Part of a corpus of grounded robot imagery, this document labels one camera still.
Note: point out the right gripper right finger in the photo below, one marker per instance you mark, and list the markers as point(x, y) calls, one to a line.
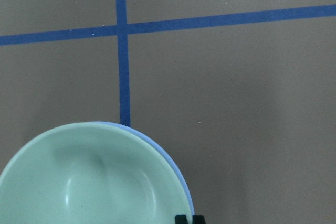
point(198, 219)

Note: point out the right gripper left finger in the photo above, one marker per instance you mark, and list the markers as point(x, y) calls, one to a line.
point(181, 219)

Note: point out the light green bowl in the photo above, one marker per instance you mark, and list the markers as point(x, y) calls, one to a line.
point(93, 172)

